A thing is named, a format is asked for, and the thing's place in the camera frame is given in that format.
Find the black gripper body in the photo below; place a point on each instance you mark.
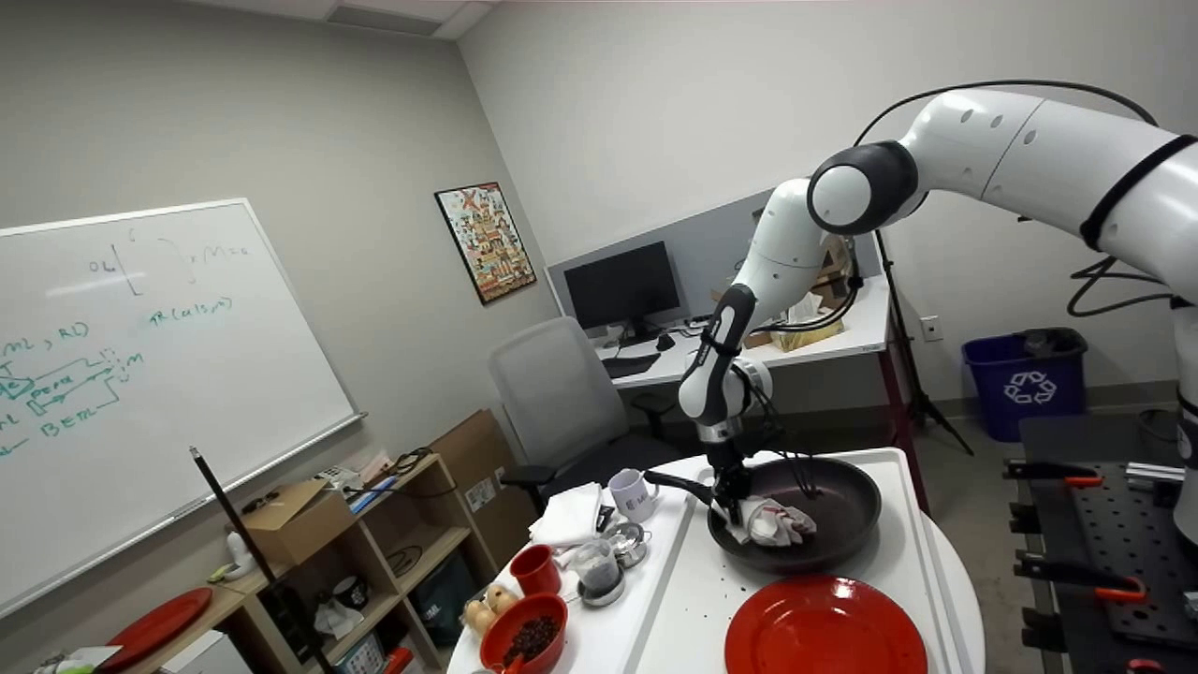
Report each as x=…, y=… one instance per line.
x=724, y=453

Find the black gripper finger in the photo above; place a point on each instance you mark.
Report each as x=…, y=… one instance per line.
x=743, y=513
x=727, y=509

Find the white towel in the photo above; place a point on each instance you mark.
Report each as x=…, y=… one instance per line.
x=777, y=527

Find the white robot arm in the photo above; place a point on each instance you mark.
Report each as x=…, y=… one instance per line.
x=1120, y=184

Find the dark frying pan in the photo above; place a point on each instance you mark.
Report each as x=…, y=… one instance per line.
x=837, y=497

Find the white desk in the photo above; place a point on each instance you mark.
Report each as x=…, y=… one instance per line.
x=866, y=330

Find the round white table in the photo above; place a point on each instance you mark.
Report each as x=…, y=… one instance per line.
x=950, y=599

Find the grey office chair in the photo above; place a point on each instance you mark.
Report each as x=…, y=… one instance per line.
x=567, y=414

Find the computer monitor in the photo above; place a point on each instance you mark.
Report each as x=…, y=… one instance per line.
x=624, y=290

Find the red mug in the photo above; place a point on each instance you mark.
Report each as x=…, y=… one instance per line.
x=538, y=570

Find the red bowl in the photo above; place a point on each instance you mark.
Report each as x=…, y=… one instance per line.
x=528, y=639

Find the blue recycling bin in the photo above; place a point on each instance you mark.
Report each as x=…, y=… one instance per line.
x=1020, y=375

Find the framed poster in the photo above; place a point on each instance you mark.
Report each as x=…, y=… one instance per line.
x=488, y=242

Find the wooden shelf unit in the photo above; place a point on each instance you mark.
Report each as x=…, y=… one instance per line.
x=362, y=589

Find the black workbench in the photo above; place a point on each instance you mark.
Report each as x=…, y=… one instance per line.
x=1112, y=580

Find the cardboard box on shelf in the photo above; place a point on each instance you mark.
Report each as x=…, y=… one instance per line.
x=296, y=522

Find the black pole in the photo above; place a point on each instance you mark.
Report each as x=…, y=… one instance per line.
x=276, y=584

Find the red plate on shelf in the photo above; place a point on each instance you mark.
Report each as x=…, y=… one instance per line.
x=159, y=628

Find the whiteboard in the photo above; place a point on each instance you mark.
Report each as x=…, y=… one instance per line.
x=143, y=362

